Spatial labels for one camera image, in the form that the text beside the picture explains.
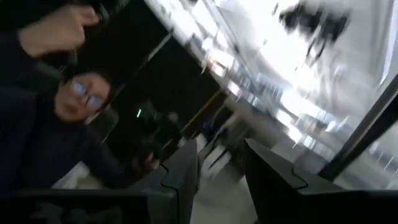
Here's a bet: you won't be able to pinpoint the person's eyeglasses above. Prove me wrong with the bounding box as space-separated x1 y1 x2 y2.
70 81 104 109

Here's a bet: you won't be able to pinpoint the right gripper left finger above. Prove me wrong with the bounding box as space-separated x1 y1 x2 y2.
129 139 200 224

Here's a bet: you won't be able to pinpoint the person's hand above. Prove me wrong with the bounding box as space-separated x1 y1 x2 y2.
18 4 100 58

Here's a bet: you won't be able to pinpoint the black metal rig frame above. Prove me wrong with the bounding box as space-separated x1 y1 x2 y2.
318 73 398 181

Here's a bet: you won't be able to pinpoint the person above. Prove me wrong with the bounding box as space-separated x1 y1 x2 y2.
0 0 162 195

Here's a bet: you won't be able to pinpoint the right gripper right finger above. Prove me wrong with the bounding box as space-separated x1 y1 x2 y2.
244 138 346 224

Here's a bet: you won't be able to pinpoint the black device with green light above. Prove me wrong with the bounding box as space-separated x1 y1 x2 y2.
133 99 184 156

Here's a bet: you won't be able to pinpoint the black blurred object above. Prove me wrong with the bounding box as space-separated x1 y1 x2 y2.
278 1 351 66

